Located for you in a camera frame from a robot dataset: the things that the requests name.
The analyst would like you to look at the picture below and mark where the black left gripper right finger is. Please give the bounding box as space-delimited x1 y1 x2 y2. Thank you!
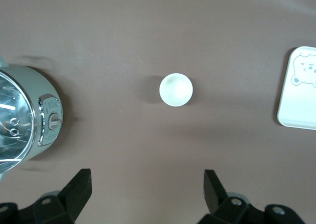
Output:
199 169 304 224

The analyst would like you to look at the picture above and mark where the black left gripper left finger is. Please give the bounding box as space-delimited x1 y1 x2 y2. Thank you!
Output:
18 169 93 224

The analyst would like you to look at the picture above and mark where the white plastic cup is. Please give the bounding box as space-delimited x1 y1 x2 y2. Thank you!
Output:
159 73 194 107

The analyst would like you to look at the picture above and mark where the glass pot lid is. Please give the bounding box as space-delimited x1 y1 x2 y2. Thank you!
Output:
0 69 38 175

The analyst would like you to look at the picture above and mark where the grey-green electric cooking pot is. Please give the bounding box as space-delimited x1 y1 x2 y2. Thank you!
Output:
0 54 64 182

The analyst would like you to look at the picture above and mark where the white tray with bear print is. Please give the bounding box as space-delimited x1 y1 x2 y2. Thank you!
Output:
276 45 316 131

